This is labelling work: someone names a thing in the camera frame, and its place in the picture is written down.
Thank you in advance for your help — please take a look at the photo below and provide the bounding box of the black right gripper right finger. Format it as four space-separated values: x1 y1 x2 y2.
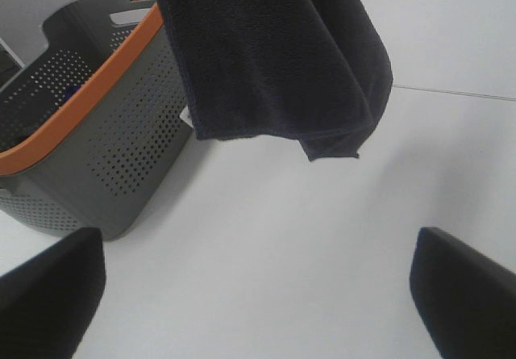
410 228 515 358

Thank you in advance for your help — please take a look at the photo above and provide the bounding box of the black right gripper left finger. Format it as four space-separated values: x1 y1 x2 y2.
1 228 106 358

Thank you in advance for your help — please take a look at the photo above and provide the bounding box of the dark navy towel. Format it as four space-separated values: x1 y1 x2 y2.
156 0 393 161

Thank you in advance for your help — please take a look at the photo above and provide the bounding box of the grey orange-rimmed laundry basket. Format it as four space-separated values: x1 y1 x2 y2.
1 0 191 240

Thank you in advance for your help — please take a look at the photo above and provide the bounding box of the blue cloth in basket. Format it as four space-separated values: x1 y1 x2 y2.
64 85 81 98

